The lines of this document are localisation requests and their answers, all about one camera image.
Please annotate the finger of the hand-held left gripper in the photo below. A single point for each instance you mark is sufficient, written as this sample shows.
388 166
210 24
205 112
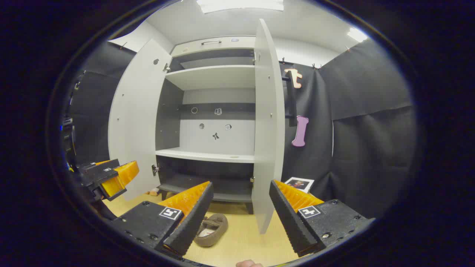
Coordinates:
100 173

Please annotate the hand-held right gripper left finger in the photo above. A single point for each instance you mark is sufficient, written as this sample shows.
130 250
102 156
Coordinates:
193 222

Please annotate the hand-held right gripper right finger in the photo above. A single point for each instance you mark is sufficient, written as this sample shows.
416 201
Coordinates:
289 218

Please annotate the brown fuzzy shoe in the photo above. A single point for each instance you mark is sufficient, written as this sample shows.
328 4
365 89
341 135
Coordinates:
211 231

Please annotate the grey cabinet door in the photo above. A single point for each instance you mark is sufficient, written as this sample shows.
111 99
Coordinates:
137 122
265 129

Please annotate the penguin plush toy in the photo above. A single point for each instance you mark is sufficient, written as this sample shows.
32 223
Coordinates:
154 191

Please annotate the ceiling light panel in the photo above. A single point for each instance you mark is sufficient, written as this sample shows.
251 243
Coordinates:
241 4
357 34

